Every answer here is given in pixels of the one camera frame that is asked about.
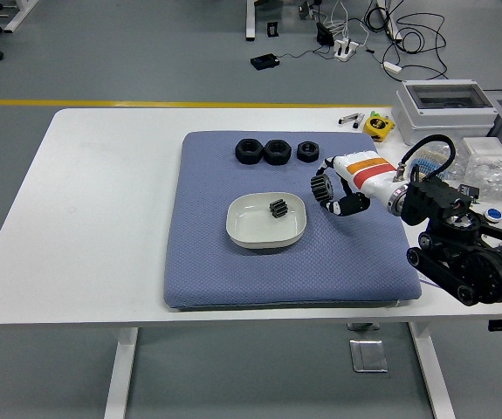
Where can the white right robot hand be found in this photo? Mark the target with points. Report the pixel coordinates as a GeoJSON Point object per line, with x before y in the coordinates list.
{"type": "Point", "coordinates": [370, 174]}

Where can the large dark metal gear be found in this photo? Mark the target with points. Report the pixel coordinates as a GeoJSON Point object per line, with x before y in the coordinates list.
{"type": "Point", "coordinates": [320, 188]}

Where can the small black gear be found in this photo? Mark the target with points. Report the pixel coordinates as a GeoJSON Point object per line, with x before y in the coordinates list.
{"type": "Point", "coordinates": [278, 209]}

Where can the small black hex nut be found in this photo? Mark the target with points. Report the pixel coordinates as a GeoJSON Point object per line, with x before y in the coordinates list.
{"type": "Point", "coordinates": [307, 152]}

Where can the large black hex nut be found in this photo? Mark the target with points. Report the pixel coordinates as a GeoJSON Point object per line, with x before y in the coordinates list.
{"type": "Point", "coordinates": [248, 153]}
{"type": "Point", "coordinates": [277, 153]}

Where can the small white box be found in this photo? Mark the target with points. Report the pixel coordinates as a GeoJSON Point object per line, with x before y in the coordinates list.
{"type": "Point", "coordinates": [484, 146]}

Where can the flat black box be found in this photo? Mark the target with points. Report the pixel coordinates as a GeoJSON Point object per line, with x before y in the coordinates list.
{"type": "Point", "coordinates": [265, 62]}

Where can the yellow tape measure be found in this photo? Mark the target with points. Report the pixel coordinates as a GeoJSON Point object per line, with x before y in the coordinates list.
{"type": "Point", "coordinates": [378, 127]}

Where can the blue resistor tape bundle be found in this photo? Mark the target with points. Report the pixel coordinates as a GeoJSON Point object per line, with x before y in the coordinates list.
{"type": "Point", "coordinates": [431, 163]}

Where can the clear plastic bag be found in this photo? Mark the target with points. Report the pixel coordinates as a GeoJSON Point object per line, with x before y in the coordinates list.
{"type": "Point", "coordinates": [434, 146]}
{"type": "Point", "coordinates": [495, 174]}

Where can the black electronic module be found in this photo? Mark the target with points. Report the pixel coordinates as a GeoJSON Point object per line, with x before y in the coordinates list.
{"type": "Point", "coordinates": [469, 191]}

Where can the white power adapter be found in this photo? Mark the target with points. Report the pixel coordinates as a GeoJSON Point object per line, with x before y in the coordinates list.
{"type": "Point", "coordinates": [393, 67]}

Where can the white power strip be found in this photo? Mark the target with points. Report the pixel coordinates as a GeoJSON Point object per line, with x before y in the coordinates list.
{"type": "Point", "coordinates": [345, 49]}

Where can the white square dish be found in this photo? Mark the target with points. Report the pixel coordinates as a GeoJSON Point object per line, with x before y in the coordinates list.
{"type": "Point", "coordinates": [250, 231]}

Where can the black power adapter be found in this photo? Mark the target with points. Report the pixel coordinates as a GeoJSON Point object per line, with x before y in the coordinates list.
{"type": "Point", "coordinates": [324, 34]}

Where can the blue-grey quilted mat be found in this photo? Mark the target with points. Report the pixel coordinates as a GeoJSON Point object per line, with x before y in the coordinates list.
{"type": "Point", "coordinates": [250, 283]}

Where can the metal floor plate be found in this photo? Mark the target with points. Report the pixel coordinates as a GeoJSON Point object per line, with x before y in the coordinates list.
{"type": "Point", "coordinates": [368, 355]}

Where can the white desk leg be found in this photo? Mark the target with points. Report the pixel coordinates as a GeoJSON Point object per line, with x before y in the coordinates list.
{"type": "Point", "coordinates": [251, 22]}
{"type": "Point", "coordinates": [17, 15]}

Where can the white table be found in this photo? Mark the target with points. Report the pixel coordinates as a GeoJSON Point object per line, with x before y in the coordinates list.
{"type": "Point", "coordinates": [102, 196]}

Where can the grey enclosure with clear lid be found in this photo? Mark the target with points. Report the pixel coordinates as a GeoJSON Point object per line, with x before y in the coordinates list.
{"type": "Point", "coordinates": [442, 113]}

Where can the black bracket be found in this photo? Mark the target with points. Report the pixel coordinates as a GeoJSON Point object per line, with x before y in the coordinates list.
{"type": "Point", "coordinates": [273, 29]}

